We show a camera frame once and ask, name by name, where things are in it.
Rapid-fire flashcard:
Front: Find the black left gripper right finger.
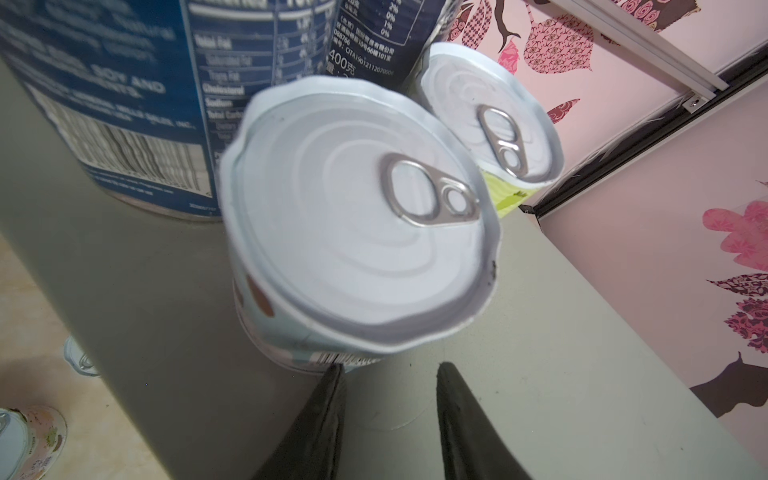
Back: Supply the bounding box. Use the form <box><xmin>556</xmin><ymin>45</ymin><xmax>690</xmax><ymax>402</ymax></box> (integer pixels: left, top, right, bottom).
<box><xmin>436</xmin><ymin>362</ymin><xmax>530</xmax><ymax>479</ymax></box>

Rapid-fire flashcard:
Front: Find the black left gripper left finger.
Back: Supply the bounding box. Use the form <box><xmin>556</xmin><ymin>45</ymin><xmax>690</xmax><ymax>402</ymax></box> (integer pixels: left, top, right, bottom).
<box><xmin>254</xmin><ymin>364</ymin><xmax>347</xmax><ymax>480</ymax></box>

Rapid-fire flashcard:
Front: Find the teal label small can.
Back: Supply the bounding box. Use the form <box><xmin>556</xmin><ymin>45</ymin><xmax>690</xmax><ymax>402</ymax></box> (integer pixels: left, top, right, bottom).
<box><xmin>217</xmin><ymin>76</ymin><xmax>502</xmax><ymax>372</ymax></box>

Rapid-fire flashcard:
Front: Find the light green small can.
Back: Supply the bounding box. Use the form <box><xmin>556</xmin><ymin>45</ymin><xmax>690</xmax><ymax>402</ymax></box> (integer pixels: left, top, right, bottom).
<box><xmin>409</xmin><ymin>42</ymin><xmax>565</xmax><ymax>217</ymax></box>

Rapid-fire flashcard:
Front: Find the blue white label can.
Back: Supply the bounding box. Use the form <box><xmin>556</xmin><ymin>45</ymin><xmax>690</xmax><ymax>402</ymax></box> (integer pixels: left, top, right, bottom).
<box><xmin>1</xmin><ymin>0</ymin><xmax>339</xmax><ymax>221</ymax></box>

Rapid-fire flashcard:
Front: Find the dark blue tall can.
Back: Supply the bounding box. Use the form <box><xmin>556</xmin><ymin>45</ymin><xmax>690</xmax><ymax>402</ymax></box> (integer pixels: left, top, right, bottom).
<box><xmin>326</xmin><ymin>0</ymin><xmax>461</xmax><ymax>90</ymax></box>

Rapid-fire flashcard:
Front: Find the orange label small can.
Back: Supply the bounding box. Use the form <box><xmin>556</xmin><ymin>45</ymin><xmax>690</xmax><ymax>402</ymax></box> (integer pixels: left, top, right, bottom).
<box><xmin>63</xmin><ymin>336</ymin><xmax>100</xmax><ymax>377</ymax></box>

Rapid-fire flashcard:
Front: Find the grey metal cabinet counter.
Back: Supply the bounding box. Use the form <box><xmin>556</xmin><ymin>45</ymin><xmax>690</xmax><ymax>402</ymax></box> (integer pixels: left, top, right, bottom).
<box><xmin>1</xmin><ymin>70</ymin><xmax>766</xmax><ymax>479</ymax></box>

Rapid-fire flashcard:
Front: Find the pink label small can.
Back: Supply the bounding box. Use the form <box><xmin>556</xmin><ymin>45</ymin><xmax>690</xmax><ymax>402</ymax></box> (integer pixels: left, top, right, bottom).
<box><xmin>1</xmin><ymin>405</ymin><xmax>68</xmax><ymax>480</ymax></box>

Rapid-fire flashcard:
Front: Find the silver aluminium crossbar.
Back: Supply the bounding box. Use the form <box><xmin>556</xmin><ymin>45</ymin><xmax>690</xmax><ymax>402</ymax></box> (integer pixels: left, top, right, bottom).
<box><xmin>552</xmin><ymin>0</ymin><xmax>729</xmax><ymax>113</ymax></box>

